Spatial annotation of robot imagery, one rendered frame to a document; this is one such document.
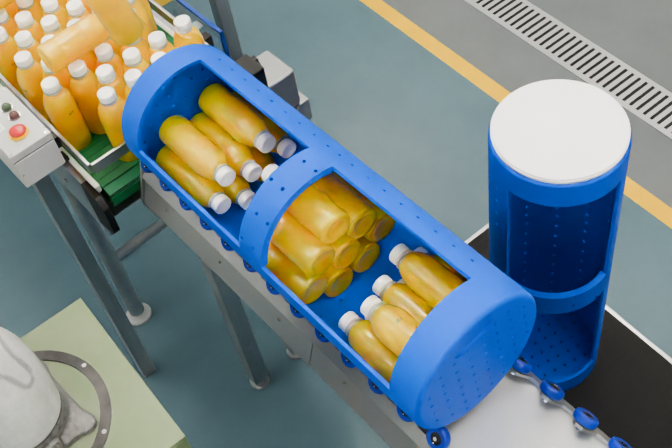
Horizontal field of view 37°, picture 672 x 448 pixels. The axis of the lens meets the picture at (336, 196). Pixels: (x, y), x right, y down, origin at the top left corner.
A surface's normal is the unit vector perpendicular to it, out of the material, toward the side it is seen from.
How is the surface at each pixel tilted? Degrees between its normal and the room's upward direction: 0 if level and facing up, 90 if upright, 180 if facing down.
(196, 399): 0
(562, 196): 90
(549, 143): 0
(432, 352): 36
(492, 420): 0
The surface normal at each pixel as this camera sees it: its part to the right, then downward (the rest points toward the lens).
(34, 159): 0.65, 0.54
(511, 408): -0.12, -0.61
